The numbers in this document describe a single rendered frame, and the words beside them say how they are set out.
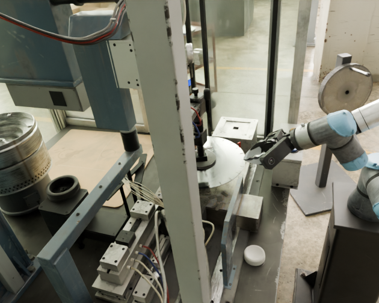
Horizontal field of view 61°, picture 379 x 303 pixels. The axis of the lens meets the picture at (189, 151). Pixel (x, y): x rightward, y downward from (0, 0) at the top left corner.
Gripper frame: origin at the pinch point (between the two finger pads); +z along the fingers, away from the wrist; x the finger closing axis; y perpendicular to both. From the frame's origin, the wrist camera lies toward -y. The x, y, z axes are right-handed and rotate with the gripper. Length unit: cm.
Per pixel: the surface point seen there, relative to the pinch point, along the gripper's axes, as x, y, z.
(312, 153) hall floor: -79, 158, 58
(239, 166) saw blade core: -2.4, 2.2, 5.8
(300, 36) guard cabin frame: 22, 49, -18
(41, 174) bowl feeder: 36, -31, 67
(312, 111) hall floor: -68, 232, 71
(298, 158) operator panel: -15.6, 22.2, -4.6
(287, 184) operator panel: -24.7, 20.6, 5.0
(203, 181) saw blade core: 2.0, -10.6, 12.5
